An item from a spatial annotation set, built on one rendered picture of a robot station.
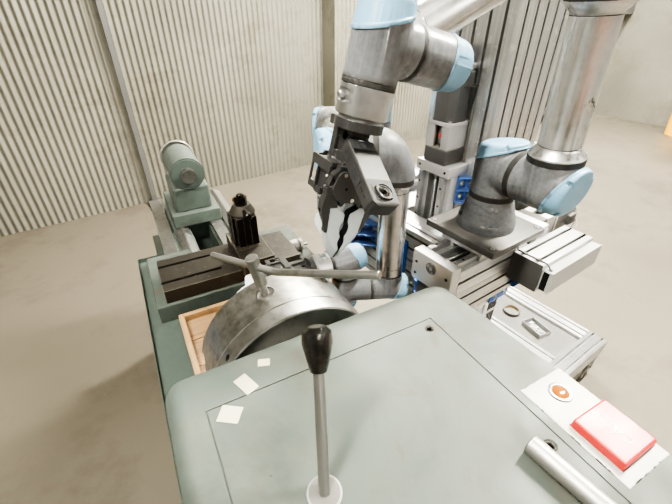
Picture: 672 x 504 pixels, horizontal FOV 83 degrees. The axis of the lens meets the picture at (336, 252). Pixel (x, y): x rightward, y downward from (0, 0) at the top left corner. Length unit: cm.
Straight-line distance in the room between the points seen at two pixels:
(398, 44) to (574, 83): 44
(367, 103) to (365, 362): 34
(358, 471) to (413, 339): 21
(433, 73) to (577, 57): 36
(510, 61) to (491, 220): 42
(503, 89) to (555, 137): 34
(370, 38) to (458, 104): 70
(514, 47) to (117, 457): 213
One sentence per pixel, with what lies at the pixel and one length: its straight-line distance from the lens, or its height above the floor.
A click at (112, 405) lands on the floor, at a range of 232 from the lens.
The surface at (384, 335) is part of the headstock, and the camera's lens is 58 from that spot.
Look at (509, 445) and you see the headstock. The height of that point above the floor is 126.
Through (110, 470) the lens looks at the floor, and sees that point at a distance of 211.
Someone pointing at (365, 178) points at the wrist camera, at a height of 148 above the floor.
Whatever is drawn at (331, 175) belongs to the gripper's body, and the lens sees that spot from 55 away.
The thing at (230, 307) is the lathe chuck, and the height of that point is 121.
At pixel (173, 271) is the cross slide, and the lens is 129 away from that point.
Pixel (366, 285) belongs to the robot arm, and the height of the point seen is 100.
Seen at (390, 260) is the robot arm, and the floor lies 109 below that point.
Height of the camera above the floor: 167
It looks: 33 degrees down
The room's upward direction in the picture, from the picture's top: straight up
